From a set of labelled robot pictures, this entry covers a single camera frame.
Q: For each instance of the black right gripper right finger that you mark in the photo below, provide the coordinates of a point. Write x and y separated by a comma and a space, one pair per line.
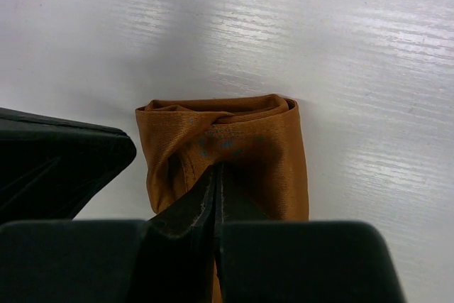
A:
305, 260

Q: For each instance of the orange brown cloth napkin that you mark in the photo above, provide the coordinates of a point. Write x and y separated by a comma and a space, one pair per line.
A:
258, 136

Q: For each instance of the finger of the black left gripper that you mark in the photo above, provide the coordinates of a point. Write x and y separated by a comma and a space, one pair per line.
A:
51, 168

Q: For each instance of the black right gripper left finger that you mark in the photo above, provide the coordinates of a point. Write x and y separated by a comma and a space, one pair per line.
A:
106, 257

